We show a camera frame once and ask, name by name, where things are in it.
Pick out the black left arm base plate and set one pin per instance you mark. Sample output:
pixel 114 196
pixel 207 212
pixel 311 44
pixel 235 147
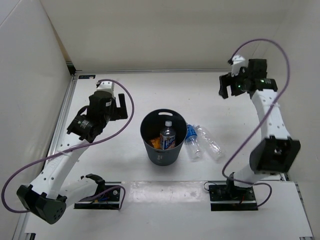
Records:
pixel 112 199

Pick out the clear bottle white red label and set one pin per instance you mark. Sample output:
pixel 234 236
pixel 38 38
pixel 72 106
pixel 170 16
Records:
pixel 168 136

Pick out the clear unlabelled plastic bottle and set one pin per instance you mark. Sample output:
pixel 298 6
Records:
pixel 208 142

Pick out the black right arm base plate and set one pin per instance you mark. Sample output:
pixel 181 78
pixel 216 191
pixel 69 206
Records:
pixel 221 201

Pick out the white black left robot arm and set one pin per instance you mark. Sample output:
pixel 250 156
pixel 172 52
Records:
pixel 45 196

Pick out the clear bottle blue label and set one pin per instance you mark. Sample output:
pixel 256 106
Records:
pixel 193 147

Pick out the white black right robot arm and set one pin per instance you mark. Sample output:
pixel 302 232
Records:
pixel 277 150

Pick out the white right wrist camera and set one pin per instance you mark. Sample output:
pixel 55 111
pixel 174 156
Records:
pixel 237 62

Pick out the dark logo sticker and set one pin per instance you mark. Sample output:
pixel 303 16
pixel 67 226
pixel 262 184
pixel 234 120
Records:
pixel 85 77
pixel 234 75

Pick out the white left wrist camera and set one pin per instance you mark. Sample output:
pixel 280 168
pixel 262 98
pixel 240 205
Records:
pixel 106 86

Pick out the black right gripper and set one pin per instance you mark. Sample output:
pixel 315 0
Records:
pixel 228 80

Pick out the dark grey plastic bin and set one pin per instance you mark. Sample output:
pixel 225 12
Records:
pixel 150 128

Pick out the orange juice bottle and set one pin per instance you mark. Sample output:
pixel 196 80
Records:
pixel 156 143

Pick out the dark logo sticker right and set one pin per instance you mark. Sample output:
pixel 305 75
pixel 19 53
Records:
pixel 234 75

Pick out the dark logo sticker left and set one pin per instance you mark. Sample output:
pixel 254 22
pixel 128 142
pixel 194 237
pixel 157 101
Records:
pixel 85 77

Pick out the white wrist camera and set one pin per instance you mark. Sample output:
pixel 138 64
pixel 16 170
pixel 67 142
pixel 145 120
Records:
pixel 106 86
pixel 237 62

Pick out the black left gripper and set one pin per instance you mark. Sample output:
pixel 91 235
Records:
pixel 120 112

